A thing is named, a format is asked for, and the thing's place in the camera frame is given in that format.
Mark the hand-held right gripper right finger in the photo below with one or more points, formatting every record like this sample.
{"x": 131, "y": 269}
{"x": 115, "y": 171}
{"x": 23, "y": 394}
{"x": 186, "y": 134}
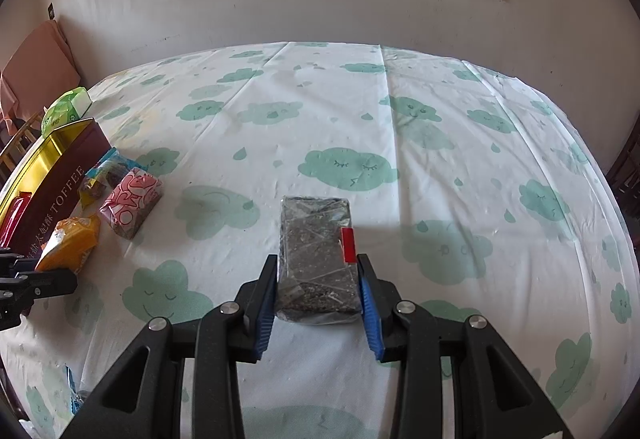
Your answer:
{"x": 370, "y": 314}

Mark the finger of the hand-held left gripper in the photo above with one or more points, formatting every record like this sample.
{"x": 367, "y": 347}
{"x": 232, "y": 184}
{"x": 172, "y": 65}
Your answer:
{"x": 50, "y": 284}
{"x": 15, "y": 264}

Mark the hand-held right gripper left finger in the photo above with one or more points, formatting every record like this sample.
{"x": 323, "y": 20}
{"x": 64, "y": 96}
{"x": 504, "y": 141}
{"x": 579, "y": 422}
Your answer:
{"x": 262, "y": 314}

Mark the red fried twist snack bag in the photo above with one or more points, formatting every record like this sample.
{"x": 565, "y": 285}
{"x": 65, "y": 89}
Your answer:
{"x": 15, "y": 219}

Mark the orange snack packet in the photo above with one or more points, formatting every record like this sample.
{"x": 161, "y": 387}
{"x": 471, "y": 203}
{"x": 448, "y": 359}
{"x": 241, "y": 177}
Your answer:
{"x": 67, "y": 241}

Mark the dark sesame bar packet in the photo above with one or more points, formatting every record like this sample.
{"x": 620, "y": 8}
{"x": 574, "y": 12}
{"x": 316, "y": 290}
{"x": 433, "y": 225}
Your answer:
{"x": 315, "y": 249}

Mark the dark red tin box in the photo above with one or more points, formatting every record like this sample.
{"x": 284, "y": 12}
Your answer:
{"x": 55, "y": 184}

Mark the pink patterned snack packet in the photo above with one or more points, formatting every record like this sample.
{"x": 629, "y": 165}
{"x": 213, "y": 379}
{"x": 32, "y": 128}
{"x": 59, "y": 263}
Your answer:
{"x": 130, "y": 199}

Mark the blue dark candy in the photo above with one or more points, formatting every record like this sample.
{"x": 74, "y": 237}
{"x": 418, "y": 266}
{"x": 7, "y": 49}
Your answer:
{"x": 102, "y": 174}

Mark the light wooden chair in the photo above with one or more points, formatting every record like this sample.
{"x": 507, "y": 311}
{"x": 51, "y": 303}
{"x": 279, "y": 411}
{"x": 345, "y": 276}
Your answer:
{"x": 20, "y": 139}

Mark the green tissue pack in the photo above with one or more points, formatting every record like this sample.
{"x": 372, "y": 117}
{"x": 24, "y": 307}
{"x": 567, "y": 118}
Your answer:
{"x": 62, "y": 111}

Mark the cloud print tablecloth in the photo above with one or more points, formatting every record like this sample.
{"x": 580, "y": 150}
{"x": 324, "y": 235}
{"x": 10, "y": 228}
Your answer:
{"x": 450, "y": 169}

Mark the pink cloth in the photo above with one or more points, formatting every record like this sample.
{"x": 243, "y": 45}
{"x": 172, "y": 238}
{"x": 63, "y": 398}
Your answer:
{"x": 35, "y": 64}

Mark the dark wooden furniture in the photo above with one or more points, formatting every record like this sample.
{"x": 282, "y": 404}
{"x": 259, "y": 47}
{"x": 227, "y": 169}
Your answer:
{"x": 625, "y": 184}

